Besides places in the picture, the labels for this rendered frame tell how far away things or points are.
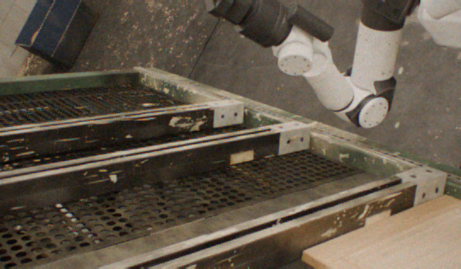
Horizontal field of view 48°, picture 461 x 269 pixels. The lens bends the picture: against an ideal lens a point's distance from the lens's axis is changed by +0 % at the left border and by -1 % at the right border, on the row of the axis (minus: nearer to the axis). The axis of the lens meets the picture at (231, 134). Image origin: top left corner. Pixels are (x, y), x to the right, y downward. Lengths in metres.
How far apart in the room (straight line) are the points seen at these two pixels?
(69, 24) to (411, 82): 3.29
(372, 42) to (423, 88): 1.45
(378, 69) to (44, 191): 0.74
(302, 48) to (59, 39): 4.11
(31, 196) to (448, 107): 1.85
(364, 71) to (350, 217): 0.32
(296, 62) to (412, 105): 1.59
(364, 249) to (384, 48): 0.42
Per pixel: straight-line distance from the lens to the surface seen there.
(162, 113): 1.58
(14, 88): 2.14
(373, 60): 1.16
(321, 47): 1.10
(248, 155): 1.41
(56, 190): 1.14
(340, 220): 1.03
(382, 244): 1.04
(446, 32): 1.02
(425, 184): 1.25
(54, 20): 4.97
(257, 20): 0.96
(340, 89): 1.14
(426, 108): 2.52
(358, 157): 1.46
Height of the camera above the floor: 2.10
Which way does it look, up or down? 43 degrees down
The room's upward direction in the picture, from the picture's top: 58 degrees counter-clockwise
